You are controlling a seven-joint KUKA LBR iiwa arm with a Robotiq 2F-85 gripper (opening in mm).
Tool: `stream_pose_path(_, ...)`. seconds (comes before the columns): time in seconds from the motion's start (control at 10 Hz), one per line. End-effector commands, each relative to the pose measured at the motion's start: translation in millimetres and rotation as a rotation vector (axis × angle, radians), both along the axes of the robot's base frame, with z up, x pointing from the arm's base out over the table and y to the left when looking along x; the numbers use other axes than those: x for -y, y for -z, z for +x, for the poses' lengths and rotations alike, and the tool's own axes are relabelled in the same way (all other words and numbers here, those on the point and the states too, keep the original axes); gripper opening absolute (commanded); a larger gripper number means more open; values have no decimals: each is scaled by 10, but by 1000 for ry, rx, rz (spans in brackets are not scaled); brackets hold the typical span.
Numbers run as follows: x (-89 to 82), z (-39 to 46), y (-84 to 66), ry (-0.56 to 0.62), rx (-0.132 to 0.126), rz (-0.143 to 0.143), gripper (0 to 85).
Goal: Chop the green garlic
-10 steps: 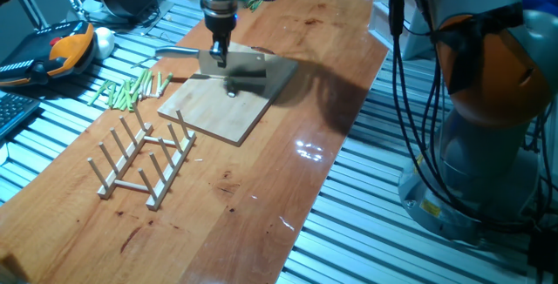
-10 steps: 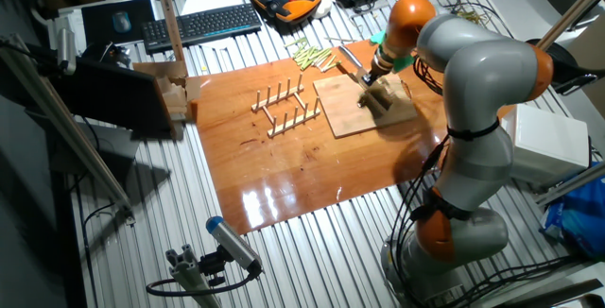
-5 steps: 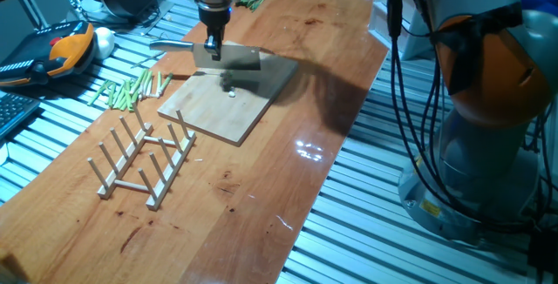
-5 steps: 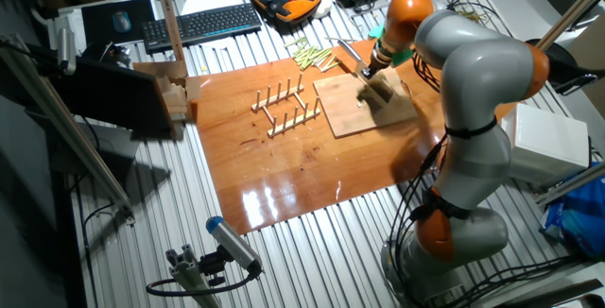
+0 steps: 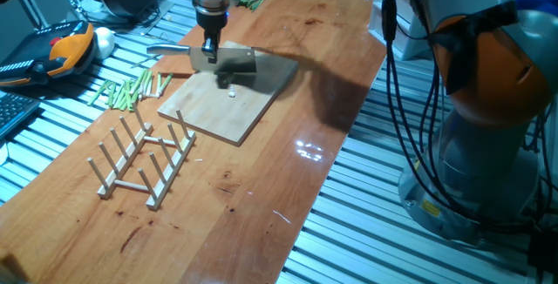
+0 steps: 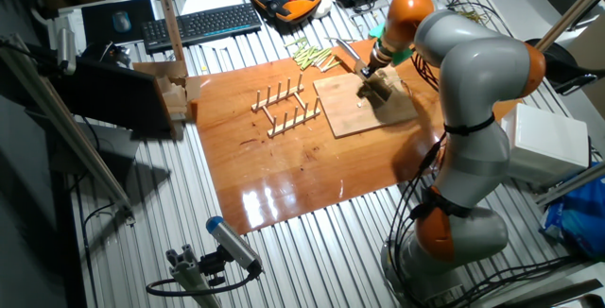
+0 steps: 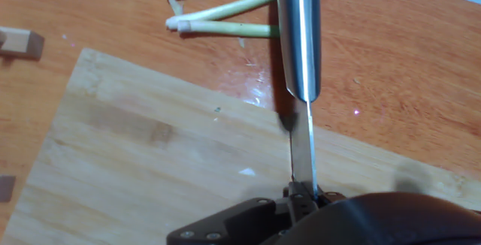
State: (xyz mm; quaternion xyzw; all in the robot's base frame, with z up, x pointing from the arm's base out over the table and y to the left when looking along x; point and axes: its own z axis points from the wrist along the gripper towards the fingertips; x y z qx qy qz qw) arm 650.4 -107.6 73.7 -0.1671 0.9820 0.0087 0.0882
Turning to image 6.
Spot silver camera on frame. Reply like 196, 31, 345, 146
55, 26, 78, 77

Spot slanted wooden frame beam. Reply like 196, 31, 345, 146
532, 0, 605, 57

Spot black computer keyboard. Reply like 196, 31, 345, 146
141, 2, 264, 56

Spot large reddish wooden board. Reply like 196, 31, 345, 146
191, 38, 519, 236

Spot light wooden cutting board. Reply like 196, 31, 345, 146
312, 66, 420, 140

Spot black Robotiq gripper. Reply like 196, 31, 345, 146
359, 56, 388, 81

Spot black camera cable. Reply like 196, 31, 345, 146
145, 269, 264, 299

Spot white egg-shaped object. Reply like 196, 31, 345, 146
311, 0, 335, 20

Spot green printed wrist mount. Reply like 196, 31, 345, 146
368, 23, 415, 67

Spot black mouse pad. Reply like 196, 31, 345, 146
80, 0, 157, 47

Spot wooden upright post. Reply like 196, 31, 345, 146
151, 0, 187, 63

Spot brown cardboard pieces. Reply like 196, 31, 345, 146
131, 60, 203, 140

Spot small black device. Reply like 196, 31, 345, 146
82, 41, 133, 69

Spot grey camera with blue cap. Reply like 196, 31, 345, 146
205, 215, 265, 276

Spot blue plastic bag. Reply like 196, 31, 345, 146
538, 161, 605, 260

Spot aluminium profile camera mount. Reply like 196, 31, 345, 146
164, 244, 223, 308

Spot grey computer mouse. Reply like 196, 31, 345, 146
112, 10, 133, 34

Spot slanted aluminium frame beam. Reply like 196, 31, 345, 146
0, 33, 137, 227

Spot pile of cut garlic stalks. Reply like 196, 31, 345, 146
283, 37, 344, 73

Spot pile of green garlic leaves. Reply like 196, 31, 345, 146
446, 8, 488, 26

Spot wooden peg dish rack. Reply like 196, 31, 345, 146
251, 72, 322, 139

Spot black office chair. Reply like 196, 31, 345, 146
522, 37, 599, 96

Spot white plastic drawer box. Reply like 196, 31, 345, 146
500, 103, 591, 186

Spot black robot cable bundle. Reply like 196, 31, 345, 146
389, 0, 585, 308

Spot low aluminium frame beam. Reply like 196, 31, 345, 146
533, 161, 605, 208

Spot steel cleaver knife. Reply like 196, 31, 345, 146
336, 38, 393, 109

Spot black flat monitor panel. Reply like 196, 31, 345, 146
46, 55, 177, 140

